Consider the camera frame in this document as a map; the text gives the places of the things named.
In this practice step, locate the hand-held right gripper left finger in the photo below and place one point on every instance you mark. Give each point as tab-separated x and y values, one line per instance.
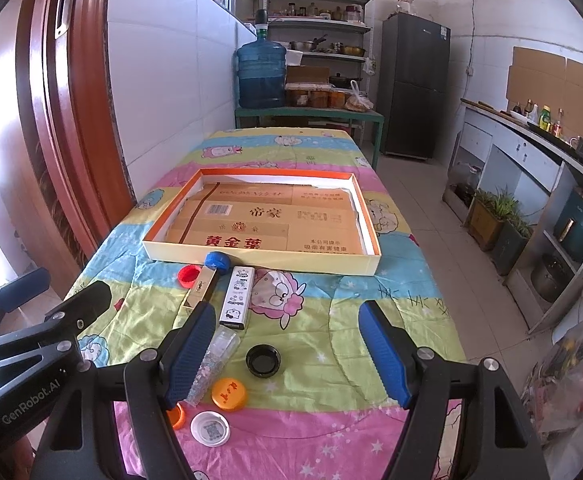
191	355

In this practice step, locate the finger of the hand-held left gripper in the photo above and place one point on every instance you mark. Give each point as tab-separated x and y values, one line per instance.
88	297
16	290

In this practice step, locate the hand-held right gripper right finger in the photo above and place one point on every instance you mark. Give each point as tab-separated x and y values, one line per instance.
381	345

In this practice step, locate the clear floral spray bottle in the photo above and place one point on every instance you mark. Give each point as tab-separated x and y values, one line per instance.
216	360

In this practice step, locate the yellow bottle cap red print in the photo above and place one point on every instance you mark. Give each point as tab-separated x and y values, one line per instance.
230	394

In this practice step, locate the orange bottle cap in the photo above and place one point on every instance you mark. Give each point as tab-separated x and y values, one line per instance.
177	417

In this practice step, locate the gold lipstick case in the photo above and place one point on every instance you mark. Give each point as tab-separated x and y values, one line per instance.
199	287

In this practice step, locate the black bottle cap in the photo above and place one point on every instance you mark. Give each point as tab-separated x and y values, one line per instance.
263	360

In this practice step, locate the white cartoon print case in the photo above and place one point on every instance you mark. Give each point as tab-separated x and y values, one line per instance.
236	295

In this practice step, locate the white bottle cap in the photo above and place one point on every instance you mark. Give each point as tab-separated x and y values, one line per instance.
210	428

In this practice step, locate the blue bottle cap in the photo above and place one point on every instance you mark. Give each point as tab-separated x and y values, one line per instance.
218	260

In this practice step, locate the shallow white box orange rim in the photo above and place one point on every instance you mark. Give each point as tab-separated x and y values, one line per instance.
271	260

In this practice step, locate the flattened cardboard liner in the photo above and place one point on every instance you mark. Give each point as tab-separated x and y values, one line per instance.
271	220

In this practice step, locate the potted grass planter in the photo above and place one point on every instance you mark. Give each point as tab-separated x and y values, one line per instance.
509	250
484	225

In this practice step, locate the steel cooking pot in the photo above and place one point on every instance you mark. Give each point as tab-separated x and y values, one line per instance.
549	280

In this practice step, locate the large clear plastic bag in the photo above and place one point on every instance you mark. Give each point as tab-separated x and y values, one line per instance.
576	375

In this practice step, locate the teal air fryer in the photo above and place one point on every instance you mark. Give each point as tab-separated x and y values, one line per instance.
579	225

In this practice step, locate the grey kitchen counter cabinet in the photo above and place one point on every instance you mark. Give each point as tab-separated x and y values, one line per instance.
516	150

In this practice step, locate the green metal table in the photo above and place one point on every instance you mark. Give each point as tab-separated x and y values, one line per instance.
311	114

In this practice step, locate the clear plastic food bag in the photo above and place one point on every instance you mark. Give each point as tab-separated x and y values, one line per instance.
359	102

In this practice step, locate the amber food container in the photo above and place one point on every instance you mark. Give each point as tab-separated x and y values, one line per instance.
320	97
299	96
340	99

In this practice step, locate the dark grey refrigerator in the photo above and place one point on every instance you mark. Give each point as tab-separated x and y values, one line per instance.
414	85

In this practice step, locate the black frying pan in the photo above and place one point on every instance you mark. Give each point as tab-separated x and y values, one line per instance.
344	81

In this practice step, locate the white bottle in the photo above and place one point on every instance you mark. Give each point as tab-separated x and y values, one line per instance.
534	115

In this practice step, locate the red-brown sauce bottle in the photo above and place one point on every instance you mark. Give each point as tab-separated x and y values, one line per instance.
557	129

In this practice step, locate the yellow-green bottle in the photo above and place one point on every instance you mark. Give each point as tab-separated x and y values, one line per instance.
545	120

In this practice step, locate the brown cardboard box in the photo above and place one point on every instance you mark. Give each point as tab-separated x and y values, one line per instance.
307	75

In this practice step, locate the blue water jug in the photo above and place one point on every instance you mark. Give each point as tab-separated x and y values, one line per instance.
261	70

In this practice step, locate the brass bowl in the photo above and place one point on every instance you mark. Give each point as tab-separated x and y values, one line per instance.
354	51

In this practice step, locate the steel saucepan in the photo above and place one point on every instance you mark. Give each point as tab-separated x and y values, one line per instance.
301	46

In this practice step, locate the white shelf rack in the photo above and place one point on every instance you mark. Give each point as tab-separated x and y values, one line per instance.
311	22

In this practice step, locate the red-brown wooden door frame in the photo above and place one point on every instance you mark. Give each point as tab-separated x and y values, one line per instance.
66	110

